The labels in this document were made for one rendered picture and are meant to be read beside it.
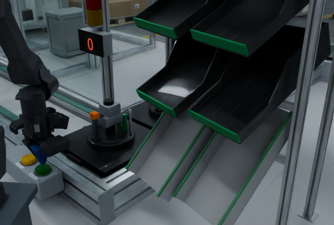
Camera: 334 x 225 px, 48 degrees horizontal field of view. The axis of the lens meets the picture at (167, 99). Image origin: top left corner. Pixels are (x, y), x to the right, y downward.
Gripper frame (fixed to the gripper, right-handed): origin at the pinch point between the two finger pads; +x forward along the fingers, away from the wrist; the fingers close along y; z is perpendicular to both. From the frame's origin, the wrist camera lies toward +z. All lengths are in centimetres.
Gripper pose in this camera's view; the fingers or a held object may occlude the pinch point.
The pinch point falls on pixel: (41, 152)
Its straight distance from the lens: 101.6
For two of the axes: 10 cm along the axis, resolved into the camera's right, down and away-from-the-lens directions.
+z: 6.7, -3.1, 6.7
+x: 0.0, 9.1, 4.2
